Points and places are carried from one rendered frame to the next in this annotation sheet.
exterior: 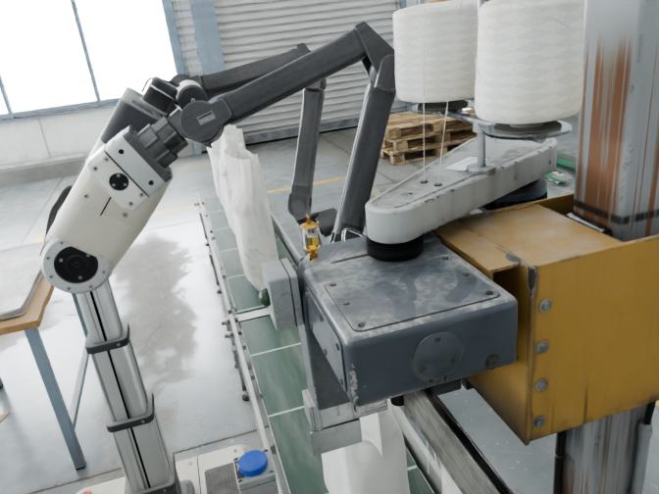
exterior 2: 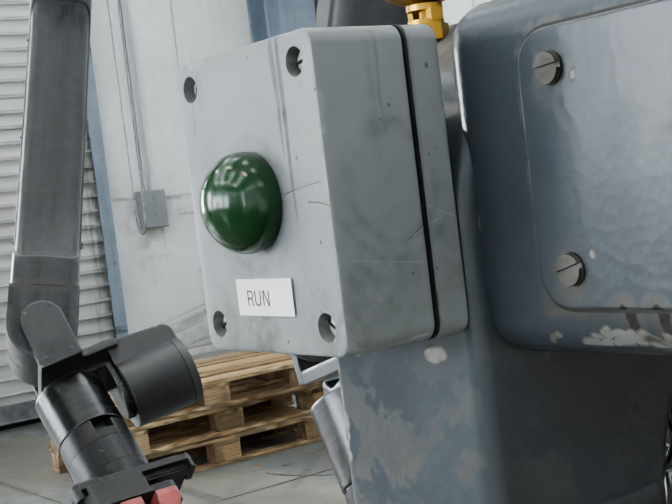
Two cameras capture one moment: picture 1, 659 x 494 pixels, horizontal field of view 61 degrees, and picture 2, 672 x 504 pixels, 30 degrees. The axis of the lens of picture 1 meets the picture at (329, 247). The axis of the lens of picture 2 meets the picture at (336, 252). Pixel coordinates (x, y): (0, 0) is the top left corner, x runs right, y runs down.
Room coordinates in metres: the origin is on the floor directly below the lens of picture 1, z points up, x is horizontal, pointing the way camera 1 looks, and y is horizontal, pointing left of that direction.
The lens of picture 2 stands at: (0.45, 0.22, 1.29)
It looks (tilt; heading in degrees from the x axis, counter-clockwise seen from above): 3 degrees down; 338
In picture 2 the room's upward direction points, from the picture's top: 7 degrees counter-clockwise
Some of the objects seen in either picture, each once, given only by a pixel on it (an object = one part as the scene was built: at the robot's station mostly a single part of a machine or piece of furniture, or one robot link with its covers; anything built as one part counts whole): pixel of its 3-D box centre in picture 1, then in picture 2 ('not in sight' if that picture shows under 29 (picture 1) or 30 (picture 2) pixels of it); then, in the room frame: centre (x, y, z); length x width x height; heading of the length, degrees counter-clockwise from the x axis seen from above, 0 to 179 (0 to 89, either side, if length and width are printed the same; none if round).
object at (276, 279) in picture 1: (281, 293); (317, 194); (0.80, 0.08, 1.28); 0.08 x 0.05 x 0.09; 14
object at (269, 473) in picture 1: (255, 476); not in sight; (0.91, 0.21, 0.81); 0.08 x 0.08 x 0.06; 14
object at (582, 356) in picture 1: (570, 302); not in sight; (0.84, -0.41, 1.18); 0.34 x 0.25 x 0.31; 104
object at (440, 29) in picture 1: (440, 51); not in sight; (1.04, -0.24, 1.61); 0.17 x 0.17 x 0.17
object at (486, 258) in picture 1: (467, 286); not in sight; (0.81, -0.22, 1.26); 0.22 x 0.05 x 0.16; 14
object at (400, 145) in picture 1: (428, 132); (189, 413); (6.73, -1.35, 0.22); 1.21 x 0.84 x 0.14; 104
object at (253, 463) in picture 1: (253, 465); not in sight; (0.91, 0.21, 0.84); 0.06 x 0.06 x 0.02
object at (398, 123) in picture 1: (426, 121); (181, 387); (6.70, -1.32, 0.36); 1.20 x 0.82 x 0.14; 100
